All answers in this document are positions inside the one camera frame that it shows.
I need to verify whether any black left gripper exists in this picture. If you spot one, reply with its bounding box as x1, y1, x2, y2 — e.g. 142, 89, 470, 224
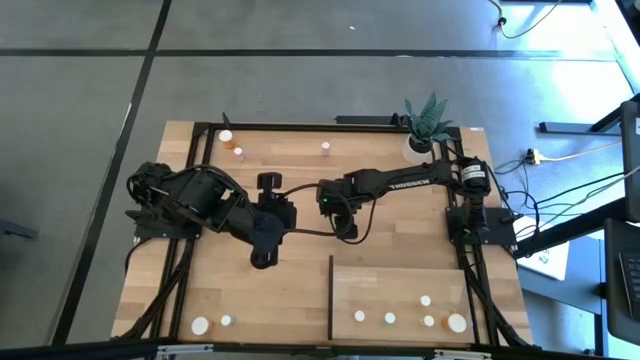
244, 171, 297, 270

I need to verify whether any large white cap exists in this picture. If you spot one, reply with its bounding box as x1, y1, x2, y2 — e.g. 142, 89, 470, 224
190, 316, 214, 337

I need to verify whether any black bar behind table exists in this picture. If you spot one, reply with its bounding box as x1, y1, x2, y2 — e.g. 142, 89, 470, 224
334, 114, 409, 127

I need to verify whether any green plant in white pot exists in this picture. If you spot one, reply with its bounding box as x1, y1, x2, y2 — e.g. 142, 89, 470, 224
401, 92, 455, 166

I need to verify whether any white sheet with blue logo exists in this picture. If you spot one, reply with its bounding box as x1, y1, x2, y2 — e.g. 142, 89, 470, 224
517, 219, 571, 281

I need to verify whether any black desk leg bar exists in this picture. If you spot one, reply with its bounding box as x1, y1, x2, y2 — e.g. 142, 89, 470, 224
514, 197, 631, 259
538, 107, 626, 136

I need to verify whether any black monitor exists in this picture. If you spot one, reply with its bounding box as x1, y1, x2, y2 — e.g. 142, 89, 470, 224
619, 98, 640, 224

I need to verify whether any black laptop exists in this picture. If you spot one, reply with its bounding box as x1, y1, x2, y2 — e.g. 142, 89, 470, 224
602, 217, 640, 347

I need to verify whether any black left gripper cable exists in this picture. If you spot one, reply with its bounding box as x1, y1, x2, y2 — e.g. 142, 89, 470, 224
277, 182, 351, 239

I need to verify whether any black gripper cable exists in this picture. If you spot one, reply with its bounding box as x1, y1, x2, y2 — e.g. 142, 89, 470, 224
349, 194, 379, 246
277, 182, 351, 239

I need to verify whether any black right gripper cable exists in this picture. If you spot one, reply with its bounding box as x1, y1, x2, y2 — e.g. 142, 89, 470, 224
349, 194, 379, 246

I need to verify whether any wooden shelf with black frame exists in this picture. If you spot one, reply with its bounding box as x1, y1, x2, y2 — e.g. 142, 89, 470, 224
326, 254, 476, 346

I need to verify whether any black cable bundle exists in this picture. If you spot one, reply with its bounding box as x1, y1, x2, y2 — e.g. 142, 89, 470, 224
459, 244, 534, 349
119, 238, 196, 341

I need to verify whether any aluminium frame bar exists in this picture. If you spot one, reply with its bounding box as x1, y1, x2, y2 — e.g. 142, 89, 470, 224
154, 343, 494, 360

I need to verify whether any yellow power cable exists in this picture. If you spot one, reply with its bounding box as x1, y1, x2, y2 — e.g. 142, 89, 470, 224
540, 140, 624, 163

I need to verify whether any black floor cable with plug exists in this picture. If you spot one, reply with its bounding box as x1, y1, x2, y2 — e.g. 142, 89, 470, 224
487, 0, 564, 40

